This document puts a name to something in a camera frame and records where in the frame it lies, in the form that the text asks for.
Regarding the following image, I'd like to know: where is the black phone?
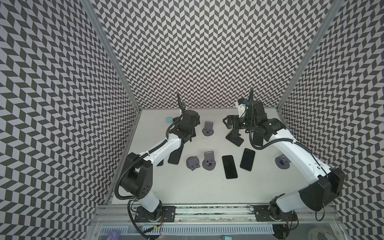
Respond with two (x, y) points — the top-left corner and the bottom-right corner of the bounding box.
(240, 148), (256, 172)
(168, 146), (183, 165)
(222, 155), (238, 179)
(252, 132), (264, 148)

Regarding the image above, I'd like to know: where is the grey round stand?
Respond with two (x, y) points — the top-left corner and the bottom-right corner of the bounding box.
(202, 121), (214, 137)
(202, 151), (216, 171)
(275, 155), (291, 170)

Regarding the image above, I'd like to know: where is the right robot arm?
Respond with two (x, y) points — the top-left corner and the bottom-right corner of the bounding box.
(223, 98), (346, 221)

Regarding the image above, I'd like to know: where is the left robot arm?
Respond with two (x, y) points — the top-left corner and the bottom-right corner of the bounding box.
(114, 110), (200, 221)

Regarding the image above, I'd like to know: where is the black square phone stand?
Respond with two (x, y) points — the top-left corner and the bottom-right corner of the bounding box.
(226, 129), (244, 147)

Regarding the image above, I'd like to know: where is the grey round stand back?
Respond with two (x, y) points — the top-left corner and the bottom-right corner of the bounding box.
(202, 121), (214, 137)

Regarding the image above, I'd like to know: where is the grey stand front left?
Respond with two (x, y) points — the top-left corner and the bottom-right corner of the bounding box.
(186, 156), (200, 171)

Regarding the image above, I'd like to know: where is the light blue round disc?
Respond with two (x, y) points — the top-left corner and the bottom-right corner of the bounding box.
(166, 117), (174, 124)

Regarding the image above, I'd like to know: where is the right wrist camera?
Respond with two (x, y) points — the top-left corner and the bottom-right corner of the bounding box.
(235, 98), (250, 118)

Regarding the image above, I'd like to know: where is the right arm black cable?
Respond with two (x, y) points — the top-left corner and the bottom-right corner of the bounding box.
(248, 87), (329, 178)

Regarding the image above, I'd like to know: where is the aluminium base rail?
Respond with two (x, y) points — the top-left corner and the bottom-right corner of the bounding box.
(91, 204), (342, 225)

